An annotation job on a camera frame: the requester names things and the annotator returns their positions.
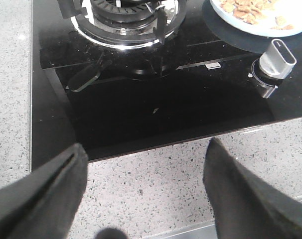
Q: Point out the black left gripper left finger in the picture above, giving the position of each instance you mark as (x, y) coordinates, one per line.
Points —
(43, 204)

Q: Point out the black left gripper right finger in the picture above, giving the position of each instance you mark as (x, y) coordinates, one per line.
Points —
(244, 205)

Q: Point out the light blue plate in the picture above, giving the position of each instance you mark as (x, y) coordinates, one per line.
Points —
(291, 9)

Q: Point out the brown meat slices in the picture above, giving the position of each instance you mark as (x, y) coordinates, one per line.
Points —
(257, 12)

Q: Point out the grey cabinet front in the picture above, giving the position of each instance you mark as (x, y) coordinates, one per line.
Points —
(177, 213)

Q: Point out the black glass cooktop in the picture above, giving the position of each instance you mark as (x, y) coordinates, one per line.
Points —
(203, 81)

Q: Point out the silver stove knob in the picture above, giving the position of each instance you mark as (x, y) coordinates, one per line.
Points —
(273, 66)

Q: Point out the black gas burner with grate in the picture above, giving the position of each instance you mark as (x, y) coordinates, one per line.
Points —
(125, 24)

